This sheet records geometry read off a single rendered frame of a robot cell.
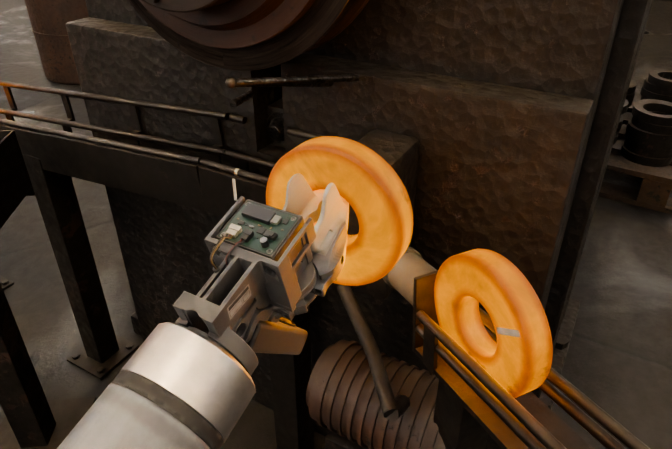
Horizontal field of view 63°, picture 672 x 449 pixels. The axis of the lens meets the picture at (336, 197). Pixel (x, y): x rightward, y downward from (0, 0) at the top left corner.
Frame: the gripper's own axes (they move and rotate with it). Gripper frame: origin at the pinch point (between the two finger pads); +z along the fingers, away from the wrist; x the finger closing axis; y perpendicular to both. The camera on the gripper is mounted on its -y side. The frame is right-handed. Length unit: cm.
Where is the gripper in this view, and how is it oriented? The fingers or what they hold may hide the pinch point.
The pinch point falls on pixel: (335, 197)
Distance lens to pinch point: 55.0
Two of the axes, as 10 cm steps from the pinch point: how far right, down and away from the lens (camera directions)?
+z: 4.7, -6.7, 5.8
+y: -1.3, -7.0, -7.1
